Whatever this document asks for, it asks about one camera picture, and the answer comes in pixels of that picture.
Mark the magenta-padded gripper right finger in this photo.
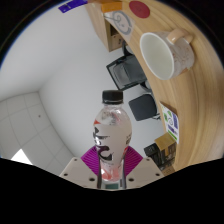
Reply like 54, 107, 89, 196
120, 145, 165, 190

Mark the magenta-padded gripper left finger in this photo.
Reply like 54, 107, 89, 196
59, 146, 102, 190

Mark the clear drink bottle black cap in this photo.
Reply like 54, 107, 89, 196
92, 89, 133, 183

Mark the printed white sticker sheet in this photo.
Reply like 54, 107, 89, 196
159, 102, 180, 145

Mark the ceiling light panel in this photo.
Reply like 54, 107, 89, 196
11, 148, 34, 166

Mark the black mesh office chair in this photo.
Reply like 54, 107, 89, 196
105, 54, 148, 92

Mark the white speckled ceramic mug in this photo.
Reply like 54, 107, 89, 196
139, 27, 196, 81

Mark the wooden side desk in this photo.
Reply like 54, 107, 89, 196
85, 3, 134, 53

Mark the flat round red coaster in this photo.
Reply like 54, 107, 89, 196
128, 0, 151, 19

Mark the orange cardboard box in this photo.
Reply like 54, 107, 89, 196
100, 1, 123, 14

